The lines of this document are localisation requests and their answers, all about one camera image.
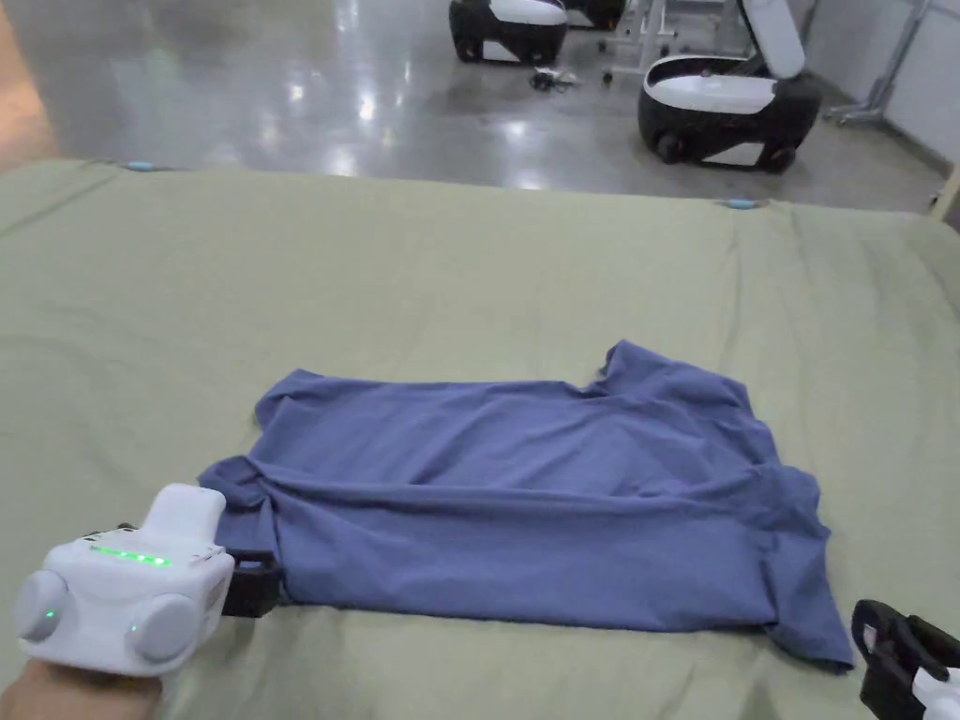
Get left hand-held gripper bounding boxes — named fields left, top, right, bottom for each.
left=13, top=483, right=281, bottom=666

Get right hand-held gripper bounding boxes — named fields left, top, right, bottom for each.
left=850, top=598, right=960, bottom=720

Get blue shirt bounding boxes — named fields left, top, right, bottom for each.
left=196, top=340, right=857, bottom=674

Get person's left hand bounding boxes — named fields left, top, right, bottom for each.
left=0, top=658, right=164, bottom=720

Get bed with pale green sheet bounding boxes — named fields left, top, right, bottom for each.
left=0, top=156, right=960, bottom=720

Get black and white wheeled robot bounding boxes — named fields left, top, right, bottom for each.
left=448, top=0, right=569, bottom=68
left=637, top=0, right=824, bottom=178

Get grey metal wheeled stand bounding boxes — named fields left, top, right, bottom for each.
left=823, top=0, right=920, bottom=127

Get white metal table frame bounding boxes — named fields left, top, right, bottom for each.
left=599, top=0, right=680, bottom=60

